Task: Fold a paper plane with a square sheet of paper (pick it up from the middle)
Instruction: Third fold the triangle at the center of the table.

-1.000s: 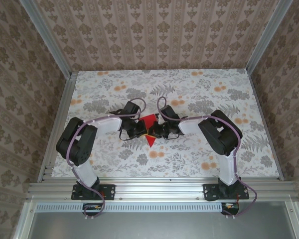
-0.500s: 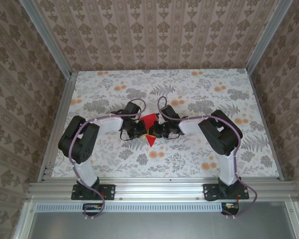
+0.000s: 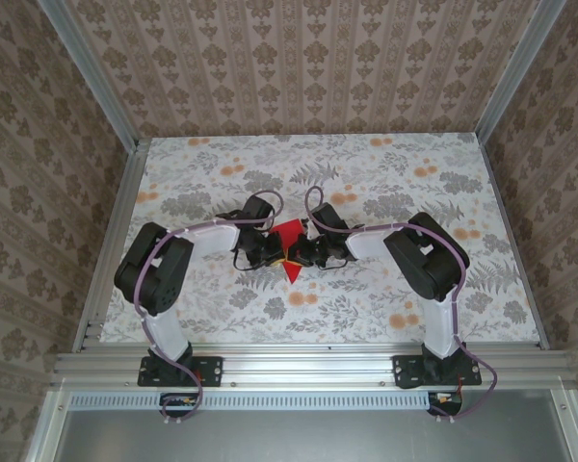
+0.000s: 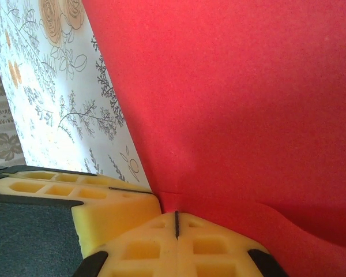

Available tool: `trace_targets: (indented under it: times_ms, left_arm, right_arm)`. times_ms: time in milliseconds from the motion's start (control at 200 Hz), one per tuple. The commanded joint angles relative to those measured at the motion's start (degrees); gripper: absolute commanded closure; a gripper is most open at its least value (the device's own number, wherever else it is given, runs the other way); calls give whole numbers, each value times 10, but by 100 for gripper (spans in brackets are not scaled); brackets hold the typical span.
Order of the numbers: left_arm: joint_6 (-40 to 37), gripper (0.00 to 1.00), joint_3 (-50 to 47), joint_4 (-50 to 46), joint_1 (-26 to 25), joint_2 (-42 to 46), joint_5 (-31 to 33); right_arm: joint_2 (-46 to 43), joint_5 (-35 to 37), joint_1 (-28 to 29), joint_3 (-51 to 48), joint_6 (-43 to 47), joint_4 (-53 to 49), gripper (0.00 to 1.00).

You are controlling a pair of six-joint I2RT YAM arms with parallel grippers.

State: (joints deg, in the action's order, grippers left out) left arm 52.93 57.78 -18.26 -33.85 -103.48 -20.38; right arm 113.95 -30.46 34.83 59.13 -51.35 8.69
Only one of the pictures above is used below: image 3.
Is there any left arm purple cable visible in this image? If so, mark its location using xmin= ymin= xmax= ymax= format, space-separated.
xmin=132 ymin=188 xmax=283 ymax=427

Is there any grey metal sheet panel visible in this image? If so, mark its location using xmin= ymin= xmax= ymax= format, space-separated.
xmin=57 ymin=406 xmax=572 ymax=462

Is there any red square paper sheet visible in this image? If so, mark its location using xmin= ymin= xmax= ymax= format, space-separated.
xmin=268 ymin=218 xmax=307 ymax=285

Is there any aluminium frame post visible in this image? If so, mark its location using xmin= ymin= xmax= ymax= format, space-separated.
xmin=40 ymin=0 xmax=141 ymax=153
xmin=476 ymin=0 xmax=560 ymax=141

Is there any floral patterned table cover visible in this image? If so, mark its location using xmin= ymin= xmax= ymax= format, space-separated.
xmin=98 ymin=134 xmax=543 ymax=346

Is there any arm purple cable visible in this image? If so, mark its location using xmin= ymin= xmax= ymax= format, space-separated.
xmin=132 ymin=188 xmax=283 ymax=427
xmin=303 ymin=185 xmax=501 ymax=424

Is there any wide aluminium frame rail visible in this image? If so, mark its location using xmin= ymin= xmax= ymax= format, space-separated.
xmin=52 ymin=344 xmax=577 ymax=389

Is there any aluminium side rail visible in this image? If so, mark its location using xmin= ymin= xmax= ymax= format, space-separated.
xmin=476 ymin=134 xmax=551 ymax=351
xmin=71 ymin=137 xmax=150 ymax=352

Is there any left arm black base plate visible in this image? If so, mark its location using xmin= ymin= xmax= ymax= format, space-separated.
xmin=138 ymin=354 xmax=223 ymax=387

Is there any gripper thin black cable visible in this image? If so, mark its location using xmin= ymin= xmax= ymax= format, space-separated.
xmin=317 ymin=253 xmax=355 ymax=271
xmin=232 ymin=248 xmax=271 ymax=273

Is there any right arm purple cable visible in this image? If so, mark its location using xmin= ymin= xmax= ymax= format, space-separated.
xmin=303 ymin=185 xmax=501 ymax=424

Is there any left gripper thin black cable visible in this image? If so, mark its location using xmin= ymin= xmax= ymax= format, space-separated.
xmin=232 ymin=248 xmax=271 ymax=273

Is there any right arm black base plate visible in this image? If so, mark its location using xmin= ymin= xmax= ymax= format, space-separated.
xmin=392 ymin=354 xmax=483 ymax=389

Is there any aluminium lower frame rail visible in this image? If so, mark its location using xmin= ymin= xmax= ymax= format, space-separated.
xmin=550 ymin=389 xmax=578 ymax=462
xmin=24 ymin=390 xmax=73 ymax=462

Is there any slotted grey cable duct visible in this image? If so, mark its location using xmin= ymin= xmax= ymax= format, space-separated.
xmin=69 ymin=390 xmax=434 ymax=411

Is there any right gripper thin black cable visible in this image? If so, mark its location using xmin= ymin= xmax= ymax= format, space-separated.
xmin=317 ymin=253 xmax=355 ymax=271

